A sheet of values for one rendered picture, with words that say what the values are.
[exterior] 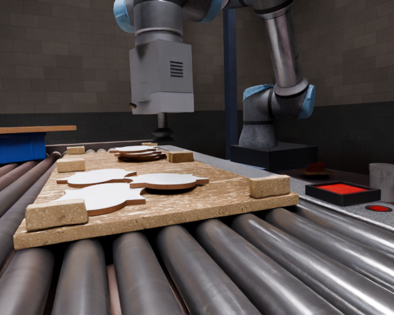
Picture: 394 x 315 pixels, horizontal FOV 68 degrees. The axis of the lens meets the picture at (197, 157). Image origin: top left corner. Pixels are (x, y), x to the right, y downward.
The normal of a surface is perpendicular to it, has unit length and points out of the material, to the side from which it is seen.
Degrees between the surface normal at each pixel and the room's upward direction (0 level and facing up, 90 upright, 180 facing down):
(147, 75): 90
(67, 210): 93
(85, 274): 11
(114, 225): 90
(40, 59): 90
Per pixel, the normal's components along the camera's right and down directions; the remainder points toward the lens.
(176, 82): 0.67, 0.07
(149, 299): -0.15, -0.98
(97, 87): 0.45, 0.10
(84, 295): 0.15, -0.99
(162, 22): 0.24, 0.11
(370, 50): -0.89, 0.08
